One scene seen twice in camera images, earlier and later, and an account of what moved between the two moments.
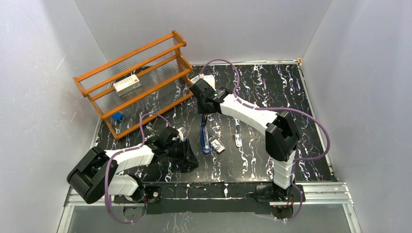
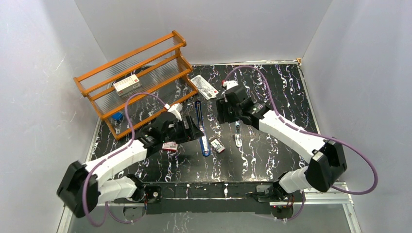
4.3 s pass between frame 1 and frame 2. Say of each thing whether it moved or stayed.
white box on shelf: stayed
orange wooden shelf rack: stayed
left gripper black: moved
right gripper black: moved
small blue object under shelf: stayed
